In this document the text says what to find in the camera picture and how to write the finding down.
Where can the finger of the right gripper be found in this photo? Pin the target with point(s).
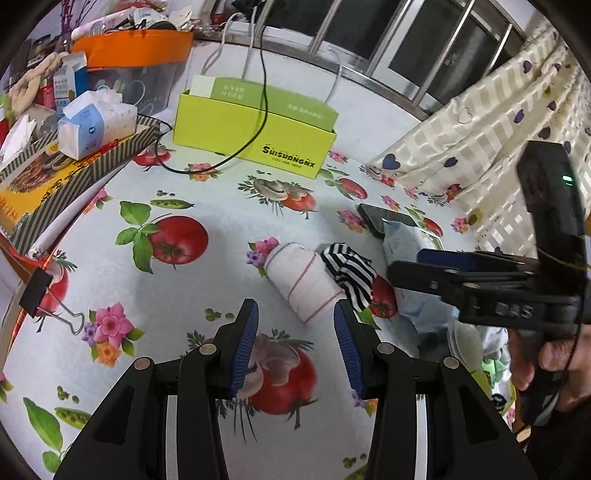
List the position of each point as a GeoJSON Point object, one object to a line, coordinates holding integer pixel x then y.
{"type": "Point", "coordinates": [453, 260]}
{"type": "Point", "coordinates": [445, 283]}

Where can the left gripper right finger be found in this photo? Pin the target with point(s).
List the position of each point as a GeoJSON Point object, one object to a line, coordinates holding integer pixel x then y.
{"type": "Point", "coordinates": [466, 437]}

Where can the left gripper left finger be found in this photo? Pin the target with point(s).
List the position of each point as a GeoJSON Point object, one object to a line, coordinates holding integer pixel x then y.
{"type": "Point", "coordinates": [125, 436]}

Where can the blue face mask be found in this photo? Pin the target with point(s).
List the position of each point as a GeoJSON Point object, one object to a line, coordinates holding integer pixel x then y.
{"type": "Point", "coordinates": [428, 313]}

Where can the light grey cloth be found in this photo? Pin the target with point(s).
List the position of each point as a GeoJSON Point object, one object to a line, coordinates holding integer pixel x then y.
{"type": "Point", "coordinates": [495, 344]}

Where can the person's right hand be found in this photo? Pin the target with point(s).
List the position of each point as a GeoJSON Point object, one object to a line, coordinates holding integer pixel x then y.
{"type": "Point", "coordinates": [569, 355]}

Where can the wet wipes pack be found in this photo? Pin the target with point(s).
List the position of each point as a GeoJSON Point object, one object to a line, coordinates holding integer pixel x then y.
{"type": "Point", "coordinates": [403, 242]}

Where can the clear plastic lidded cup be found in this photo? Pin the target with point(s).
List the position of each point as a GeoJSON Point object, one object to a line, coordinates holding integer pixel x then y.
{"type": "Point", "coordinates": [465, 344]}

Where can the black white striped cloth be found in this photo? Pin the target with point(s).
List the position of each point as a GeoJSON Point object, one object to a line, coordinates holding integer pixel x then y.
{"type": "Point", "coordinates": [352, 272]}

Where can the black smartphone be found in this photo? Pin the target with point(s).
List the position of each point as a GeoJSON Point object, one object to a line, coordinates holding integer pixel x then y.
{"type": "Point", "coordinates": [375, 217]}

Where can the white rolled sock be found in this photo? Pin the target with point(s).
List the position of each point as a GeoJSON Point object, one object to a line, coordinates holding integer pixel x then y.
{"type": "Point", "coordinates": [300, 275]}

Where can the black binder clip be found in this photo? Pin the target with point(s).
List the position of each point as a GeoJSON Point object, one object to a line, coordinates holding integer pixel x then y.
{"type": "Point", "coordinates": [32, 297]}

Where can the heart patterned curtain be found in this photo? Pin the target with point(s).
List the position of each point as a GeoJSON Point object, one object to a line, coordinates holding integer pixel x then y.
{"type": "Point", "coordinates": [467, 152]}

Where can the green inner box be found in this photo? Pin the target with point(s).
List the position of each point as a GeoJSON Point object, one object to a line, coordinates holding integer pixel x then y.
{"type": "Point", "coordinates": [286, 103]}

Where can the yellow-green cardboard box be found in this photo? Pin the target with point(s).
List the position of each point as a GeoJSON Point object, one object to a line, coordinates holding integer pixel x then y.
{"type": "Point", "coordinates": [251, 134]}

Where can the striped cardboard tray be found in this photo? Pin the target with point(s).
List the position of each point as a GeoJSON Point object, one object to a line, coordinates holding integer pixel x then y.
{"type": "Point", "coordinates": [40, 183]}

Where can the blue white tissue pack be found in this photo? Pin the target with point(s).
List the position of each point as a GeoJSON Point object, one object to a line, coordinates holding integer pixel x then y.
{"type": "Point", "coordinates": [93, 120]}

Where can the beige braided toy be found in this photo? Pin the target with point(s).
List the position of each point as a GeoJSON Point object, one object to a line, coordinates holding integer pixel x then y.
{"type": "Point", "coordinates": [23, 93]}

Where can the blue white carton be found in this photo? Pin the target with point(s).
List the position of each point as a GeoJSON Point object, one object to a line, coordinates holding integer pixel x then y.
{"type": "Point", "coordinates": [70, 80]}

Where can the orange storage box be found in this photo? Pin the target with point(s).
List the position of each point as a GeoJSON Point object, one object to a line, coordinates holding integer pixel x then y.
{"type": "Point", "coordinates": [134, 48]}

